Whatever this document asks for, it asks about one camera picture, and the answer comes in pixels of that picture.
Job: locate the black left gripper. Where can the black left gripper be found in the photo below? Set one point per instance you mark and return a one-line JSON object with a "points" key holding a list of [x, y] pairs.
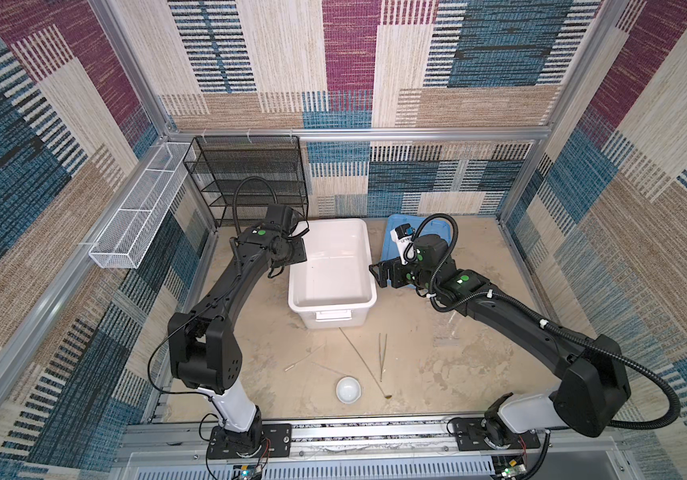
{"points": [[299, 251]]}

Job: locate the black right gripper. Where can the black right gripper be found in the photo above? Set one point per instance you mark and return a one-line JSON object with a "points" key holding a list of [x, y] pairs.
{"points": [[394, 266]]}

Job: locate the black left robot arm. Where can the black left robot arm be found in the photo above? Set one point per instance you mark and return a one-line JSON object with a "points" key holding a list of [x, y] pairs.
{"points": [[204, 352]]}

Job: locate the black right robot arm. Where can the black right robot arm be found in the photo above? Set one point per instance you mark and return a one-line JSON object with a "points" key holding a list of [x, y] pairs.
{"points": [[592, 372]]}

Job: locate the blue plastic bin lid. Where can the blue plastic bin lid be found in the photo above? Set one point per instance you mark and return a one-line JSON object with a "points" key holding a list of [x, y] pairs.
{"points": [[435, 227]]}

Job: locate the white plastic storage bin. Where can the white plastic storage bin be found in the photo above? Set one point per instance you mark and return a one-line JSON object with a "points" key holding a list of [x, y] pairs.
{"points": [[333, 287]]}

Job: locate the clear glass stirring rod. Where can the clear glass stirring rod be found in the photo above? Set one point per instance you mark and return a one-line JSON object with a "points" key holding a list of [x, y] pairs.
{"points": [[306, 357]]}

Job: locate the small white ceramic dish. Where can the small white ceramic dish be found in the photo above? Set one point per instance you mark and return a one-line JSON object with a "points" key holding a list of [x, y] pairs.
{"points": [[348, 390]]}

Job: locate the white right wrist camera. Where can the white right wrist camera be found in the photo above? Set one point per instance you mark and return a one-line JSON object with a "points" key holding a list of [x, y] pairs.
{"points": [[402, 236]]}

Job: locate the black wire shelf rack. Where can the black wire shelf rack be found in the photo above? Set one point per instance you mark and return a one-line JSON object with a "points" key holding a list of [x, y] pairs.
{"points": [[238, 177]]}

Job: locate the white wire mesh basket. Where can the white wire mesh basket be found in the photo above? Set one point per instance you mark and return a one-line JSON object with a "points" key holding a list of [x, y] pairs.
{"points": [[125, 241]]}

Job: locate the aluminium front rail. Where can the aluminium front rail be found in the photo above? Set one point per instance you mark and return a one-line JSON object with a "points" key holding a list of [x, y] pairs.
{"points": [[315, 439]]}

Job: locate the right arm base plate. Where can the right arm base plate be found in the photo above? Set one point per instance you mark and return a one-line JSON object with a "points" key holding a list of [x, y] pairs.
{"points": [[480, 434]]}

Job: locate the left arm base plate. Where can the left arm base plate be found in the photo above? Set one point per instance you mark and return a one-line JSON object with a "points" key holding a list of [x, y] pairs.
{"points": [[272, 441]]}

